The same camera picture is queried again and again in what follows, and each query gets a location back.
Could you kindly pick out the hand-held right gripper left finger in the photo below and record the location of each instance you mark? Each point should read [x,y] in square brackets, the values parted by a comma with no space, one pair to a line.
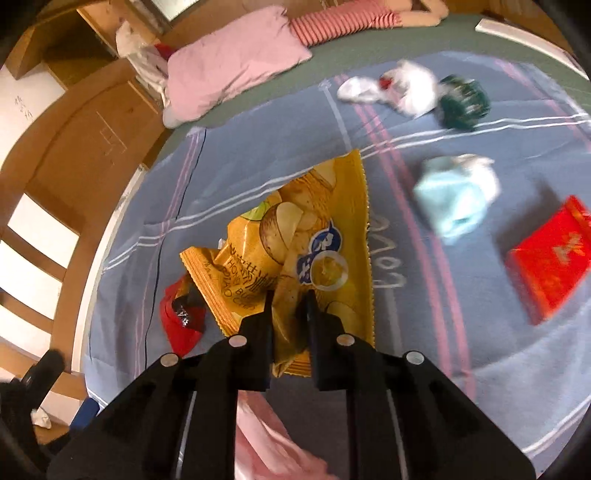
[263,332]

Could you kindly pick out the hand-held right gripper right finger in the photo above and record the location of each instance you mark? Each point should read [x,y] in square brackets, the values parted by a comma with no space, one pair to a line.
[318,332]

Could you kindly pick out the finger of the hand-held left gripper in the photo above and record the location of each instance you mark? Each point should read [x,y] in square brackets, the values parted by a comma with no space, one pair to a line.
[85,414]
[46,364]

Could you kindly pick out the red plastic wrapper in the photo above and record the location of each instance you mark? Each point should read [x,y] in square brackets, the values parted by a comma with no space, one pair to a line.
[178,334]

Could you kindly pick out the pink white plastic wrapper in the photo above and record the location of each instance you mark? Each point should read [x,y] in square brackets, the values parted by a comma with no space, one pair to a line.
[272,438]

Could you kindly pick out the yellow potato chip bag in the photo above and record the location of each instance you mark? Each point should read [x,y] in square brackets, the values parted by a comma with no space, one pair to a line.
[295,221]

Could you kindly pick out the light blue face mask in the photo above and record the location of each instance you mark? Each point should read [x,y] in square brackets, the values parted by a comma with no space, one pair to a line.
[452,203]

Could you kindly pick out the red cigarette box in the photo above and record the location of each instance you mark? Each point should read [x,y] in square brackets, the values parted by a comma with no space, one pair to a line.
[549,263]

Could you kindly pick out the white plastic bag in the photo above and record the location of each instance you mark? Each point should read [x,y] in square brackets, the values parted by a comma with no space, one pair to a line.
[411,87]

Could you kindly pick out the dark green wrapper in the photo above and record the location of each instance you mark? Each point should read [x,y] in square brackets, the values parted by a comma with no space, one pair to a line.
[461,104]

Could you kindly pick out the blue plaid bed sheet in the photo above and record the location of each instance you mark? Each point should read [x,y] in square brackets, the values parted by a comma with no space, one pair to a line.
[415,369]

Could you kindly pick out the pink pillow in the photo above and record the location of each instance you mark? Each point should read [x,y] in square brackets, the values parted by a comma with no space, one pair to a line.
[231,60]

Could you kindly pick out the red cloth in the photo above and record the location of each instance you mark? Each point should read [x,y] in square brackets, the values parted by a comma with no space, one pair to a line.
[162,49]

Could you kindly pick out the white hanging cloth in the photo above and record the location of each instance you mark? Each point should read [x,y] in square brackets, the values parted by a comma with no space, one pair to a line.
[134,53]

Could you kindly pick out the plush doll striped shirt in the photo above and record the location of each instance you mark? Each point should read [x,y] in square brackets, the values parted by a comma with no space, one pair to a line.
[341,21]

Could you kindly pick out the frosted glass window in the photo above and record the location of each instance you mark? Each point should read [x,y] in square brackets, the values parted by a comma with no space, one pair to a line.
[164,7]

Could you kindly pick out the green woven bed mat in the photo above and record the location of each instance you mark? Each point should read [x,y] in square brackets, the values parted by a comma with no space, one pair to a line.
[545,64]

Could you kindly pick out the white flat board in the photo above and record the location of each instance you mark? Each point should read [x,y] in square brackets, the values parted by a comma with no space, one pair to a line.
[498,27]

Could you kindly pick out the wooden bunk bed frame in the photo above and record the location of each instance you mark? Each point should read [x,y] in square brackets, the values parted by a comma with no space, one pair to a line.
[69,152]

